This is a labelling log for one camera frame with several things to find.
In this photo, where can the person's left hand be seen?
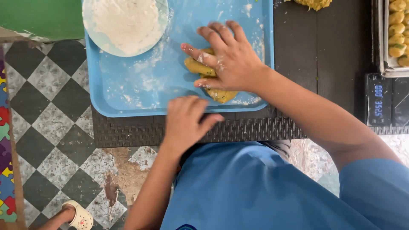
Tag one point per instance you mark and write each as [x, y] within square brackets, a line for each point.
[183, 124]

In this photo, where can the person's right hand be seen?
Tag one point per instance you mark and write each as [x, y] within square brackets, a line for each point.
[238, 64]

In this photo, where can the yellow dough piece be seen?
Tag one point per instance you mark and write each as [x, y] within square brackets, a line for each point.
[221, 95]

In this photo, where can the dark woven placemat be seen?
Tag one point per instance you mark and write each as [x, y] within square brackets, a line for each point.
[127, 131]

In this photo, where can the blue plastic tray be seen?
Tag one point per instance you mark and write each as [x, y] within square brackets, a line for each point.
[134, 83]

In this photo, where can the person's grey trousers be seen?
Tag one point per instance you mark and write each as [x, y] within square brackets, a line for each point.
[277, 145]

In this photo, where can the heap of yellow dough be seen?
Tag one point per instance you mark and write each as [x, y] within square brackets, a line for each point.
[314, 3]

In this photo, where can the person's blue shirt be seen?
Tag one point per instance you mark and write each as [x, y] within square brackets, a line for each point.
[255, 191]

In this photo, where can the white flour heap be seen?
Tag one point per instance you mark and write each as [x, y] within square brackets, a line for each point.
[124, 22]

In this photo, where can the light blue plate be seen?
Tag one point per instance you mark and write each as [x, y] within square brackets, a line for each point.
[96, 40]

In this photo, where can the white clog shoe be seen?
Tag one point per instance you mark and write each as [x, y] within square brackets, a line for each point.
[82, 217]

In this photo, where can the black digital scale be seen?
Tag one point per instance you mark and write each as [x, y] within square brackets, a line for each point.
[378, 100]

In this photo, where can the metal baking tray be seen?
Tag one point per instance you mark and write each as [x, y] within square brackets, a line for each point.
[382, 38]

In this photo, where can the row of shaped dough pieces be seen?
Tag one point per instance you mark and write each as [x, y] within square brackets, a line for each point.
[397, 28]

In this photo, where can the colourful puzzle floor mat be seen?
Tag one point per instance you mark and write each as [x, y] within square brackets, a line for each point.
[4, 143]

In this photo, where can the green wooden board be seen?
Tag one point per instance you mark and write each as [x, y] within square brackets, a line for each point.
[38, 16]

